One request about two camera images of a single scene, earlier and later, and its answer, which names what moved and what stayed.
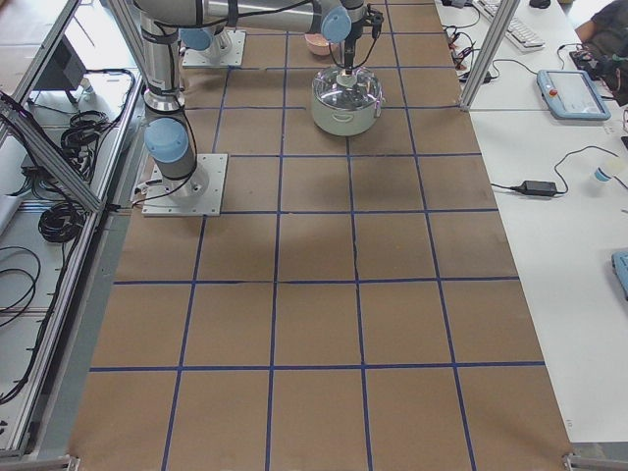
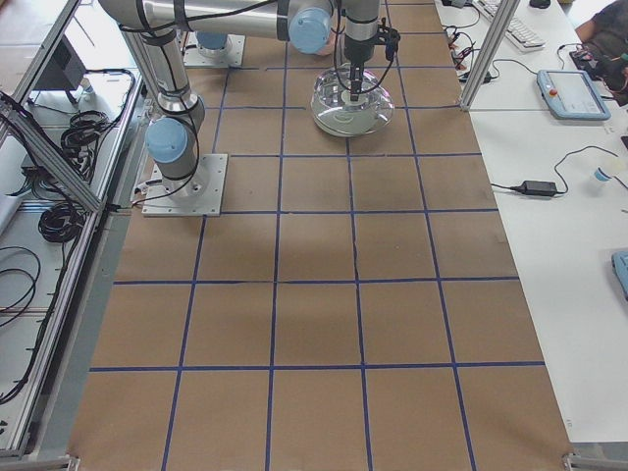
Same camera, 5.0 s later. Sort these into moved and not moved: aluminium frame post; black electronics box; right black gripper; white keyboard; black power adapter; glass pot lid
Moved: right black gripper; glass pot lid
Not moved: black electronics box; white keyboard; aluminium frame post; black power adapter
